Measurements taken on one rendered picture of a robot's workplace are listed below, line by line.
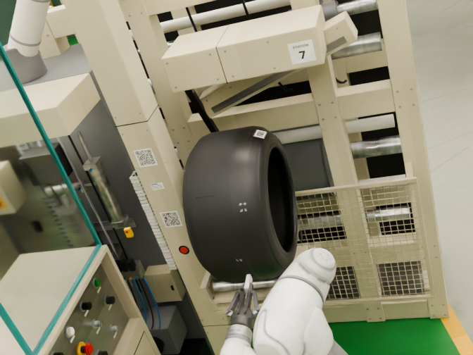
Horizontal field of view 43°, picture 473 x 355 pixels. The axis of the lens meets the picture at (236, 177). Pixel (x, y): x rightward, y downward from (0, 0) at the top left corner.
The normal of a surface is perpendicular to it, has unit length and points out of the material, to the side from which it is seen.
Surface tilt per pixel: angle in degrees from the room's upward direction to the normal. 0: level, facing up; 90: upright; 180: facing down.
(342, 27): 90
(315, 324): 65
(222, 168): 30
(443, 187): 0
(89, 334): 90
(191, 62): 90
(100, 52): 90
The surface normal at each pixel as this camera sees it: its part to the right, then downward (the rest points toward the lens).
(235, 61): -0.19, 0.55
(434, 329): -0.28, -0.83
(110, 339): 0.94, -0.13
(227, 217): -0.30, 0.12
